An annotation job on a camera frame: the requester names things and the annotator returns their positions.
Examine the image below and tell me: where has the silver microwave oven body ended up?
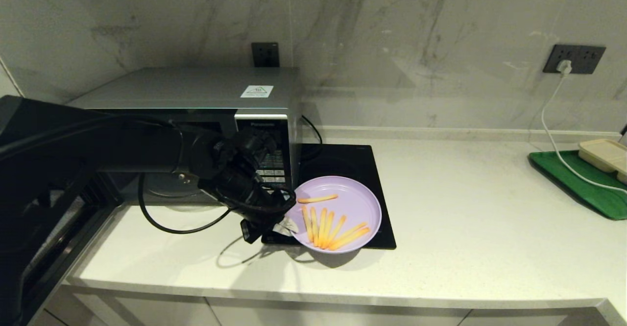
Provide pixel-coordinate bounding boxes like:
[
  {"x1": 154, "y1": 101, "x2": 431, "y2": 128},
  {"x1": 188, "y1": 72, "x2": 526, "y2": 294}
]
[{"x1": 69, "y1": 67, "x2": 303, "y2": 206}]

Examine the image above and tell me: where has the wide black wall outlet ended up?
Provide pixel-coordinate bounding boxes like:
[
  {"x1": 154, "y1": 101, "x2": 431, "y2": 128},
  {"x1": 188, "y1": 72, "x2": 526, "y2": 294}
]
[{"x1": 543, "y1": 45, "x2": 606, "y2": 75}]

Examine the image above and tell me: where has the black induction cooktop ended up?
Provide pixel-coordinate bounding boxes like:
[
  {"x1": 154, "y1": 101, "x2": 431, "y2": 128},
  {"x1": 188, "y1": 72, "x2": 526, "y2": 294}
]
[{"x1": 261, "y1": 144, "x2": 396, "y2": 251}]

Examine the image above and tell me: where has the small black wall outlet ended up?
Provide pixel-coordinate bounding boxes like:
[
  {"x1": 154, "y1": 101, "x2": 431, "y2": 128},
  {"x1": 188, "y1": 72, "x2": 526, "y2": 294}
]
[{"x1": 252, "y1": 42, "x2": 280, "y2": 67}]

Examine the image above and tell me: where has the purple plate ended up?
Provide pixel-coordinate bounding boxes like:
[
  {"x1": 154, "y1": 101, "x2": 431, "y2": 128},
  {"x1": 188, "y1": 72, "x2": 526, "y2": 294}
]
[{"x1": 286, "y1": 176, "x2": 383, "y2": 255}]

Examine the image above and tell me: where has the green plastic tray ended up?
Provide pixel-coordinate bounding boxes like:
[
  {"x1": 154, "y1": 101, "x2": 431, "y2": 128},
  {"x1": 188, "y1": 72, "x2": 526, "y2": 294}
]
[{"x1": 528, "y1": 150, "x2": 627, "y2": 221}]

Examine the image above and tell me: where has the long crosswise french fry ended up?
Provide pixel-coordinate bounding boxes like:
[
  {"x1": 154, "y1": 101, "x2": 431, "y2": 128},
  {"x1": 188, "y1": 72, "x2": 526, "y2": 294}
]
[{"x1": 297, "y1": 194, "x2": 339, "y2": 204}]

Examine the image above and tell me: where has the white power cable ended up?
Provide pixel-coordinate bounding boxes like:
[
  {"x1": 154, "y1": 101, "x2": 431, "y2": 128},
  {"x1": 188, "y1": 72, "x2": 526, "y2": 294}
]
[{"x1": 541, "y1": 74, "x2": 627, "y2": 195}]

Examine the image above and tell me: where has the beige base cabinet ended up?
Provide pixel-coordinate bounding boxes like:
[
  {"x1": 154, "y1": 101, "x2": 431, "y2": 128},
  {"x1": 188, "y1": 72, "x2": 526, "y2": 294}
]
[{"x1": 47, "y1": 289, "x2": 613, "y2": 326}]

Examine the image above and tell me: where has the thin black cable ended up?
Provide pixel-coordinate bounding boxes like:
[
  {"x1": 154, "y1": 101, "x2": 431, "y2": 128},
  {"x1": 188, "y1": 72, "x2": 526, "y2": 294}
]
[{"x1": 300, "y1": 115, "x2": 322, "y2": 145}]

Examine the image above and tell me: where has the beige lunch container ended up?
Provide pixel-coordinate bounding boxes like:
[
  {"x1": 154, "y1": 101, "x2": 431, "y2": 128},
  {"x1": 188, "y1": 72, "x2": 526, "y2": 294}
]
[{"x1": 577, "y1": 139, "x2": 627, "y2": 185}]

